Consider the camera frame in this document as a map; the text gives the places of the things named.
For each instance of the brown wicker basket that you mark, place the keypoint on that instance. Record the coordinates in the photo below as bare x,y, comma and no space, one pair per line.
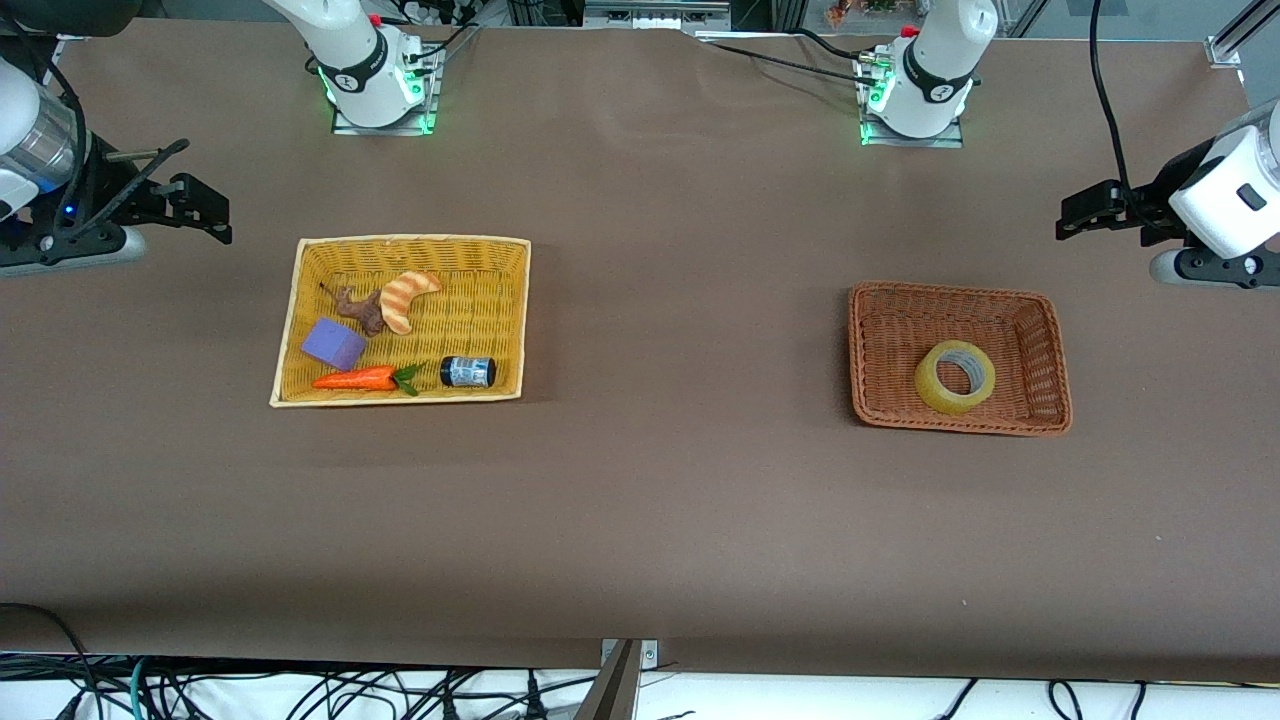
890,340

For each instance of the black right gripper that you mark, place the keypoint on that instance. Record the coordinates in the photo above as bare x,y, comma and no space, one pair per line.
103,190

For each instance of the dark angled bar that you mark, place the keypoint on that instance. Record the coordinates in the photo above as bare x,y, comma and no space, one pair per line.
610,690

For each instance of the purple cube block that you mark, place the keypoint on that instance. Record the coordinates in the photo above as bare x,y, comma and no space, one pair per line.
332,343

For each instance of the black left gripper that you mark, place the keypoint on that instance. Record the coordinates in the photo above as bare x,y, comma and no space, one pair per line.
1151,199

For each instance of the yellow wicker basket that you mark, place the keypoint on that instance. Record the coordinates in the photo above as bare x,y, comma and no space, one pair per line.
450,330

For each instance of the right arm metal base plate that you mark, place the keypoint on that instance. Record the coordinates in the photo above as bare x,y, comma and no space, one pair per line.
432,90

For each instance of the brown toy root figure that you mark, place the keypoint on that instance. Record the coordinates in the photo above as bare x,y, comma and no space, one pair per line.
365,312

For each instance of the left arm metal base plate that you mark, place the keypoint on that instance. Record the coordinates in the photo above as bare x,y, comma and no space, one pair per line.
955,138

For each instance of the toy croissant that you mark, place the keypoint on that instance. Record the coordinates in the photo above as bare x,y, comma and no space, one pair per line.
405,300

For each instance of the aluminium frame profile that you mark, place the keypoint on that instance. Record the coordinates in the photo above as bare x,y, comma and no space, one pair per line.
1235,40

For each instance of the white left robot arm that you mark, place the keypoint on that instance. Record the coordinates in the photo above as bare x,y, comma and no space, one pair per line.
935,60

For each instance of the orange toy carrot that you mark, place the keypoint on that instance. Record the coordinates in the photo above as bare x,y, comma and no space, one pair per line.
352,379

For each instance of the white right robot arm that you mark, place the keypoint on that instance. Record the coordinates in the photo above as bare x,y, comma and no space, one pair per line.
350,60

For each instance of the small dark jar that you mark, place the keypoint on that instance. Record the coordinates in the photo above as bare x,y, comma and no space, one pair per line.
468,372

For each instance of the clear yellowish tape roll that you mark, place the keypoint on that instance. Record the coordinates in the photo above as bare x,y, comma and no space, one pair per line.
930,390

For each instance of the metal table bracket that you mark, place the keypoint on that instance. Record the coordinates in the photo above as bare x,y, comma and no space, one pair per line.
650,652

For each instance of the grey metal equipment box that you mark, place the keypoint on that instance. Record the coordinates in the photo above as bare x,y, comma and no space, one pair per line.
655,14

